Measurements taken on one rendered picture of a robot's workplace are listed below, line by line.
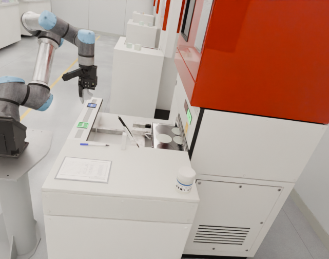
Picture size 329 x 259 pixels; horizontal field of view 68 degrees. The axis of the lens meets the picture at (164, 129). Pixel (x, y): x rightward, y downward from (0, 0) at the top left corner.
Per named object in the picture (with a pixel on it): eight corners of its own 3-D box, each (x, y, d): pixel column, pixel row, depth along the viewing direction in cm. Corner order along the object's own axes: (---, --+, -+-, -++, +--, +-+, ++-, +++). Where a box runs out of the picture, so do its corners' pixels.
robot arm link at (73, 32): (64, 20, 118) (72, 25, 111) (84, 32, 126) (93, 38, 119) (57, 35, 119) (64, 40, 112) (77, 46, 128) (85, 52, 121)
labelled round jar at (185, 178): (189, 183, 108) (194, 166, 103) (191, 195, 102) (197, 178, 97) (173, 182, 107) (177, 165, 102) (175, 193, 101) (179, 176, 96)
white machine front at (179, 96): (173, 110, 208) (182, 63, 188) (187, 172, 137) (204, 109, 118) (169, 109, 207) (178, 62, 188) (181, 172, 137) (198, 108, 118)
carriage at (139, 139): (144, 129, 165) (144, 125, 164) (143, 163, 134) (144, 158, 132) (132, 128, 164) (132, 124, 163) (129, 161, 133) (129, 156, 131)
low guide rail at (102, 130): (172, 139, 166) (173, 135, 165) (172, 140, 165) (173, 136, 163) (97, 130, 160) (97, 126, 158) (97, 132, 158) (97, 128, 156)
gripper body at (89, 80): (94, 91, 122) (95, 68, 116) (76, 89, 121) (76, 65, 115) (97, 86, 129) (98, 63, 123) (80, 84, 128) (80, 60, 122)
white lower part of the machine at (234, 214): (221, 188, 257) (247, 119, 218) (250, 264, 186) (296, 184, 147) (155, 182, 248) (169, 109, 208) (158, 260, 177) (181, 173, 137)
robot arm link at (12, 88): (-12, 100, 123) (-5, 75, 126) (17, 108, 133) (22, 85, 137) (-3, 95, 116) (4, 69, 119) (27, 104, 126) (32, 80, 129)
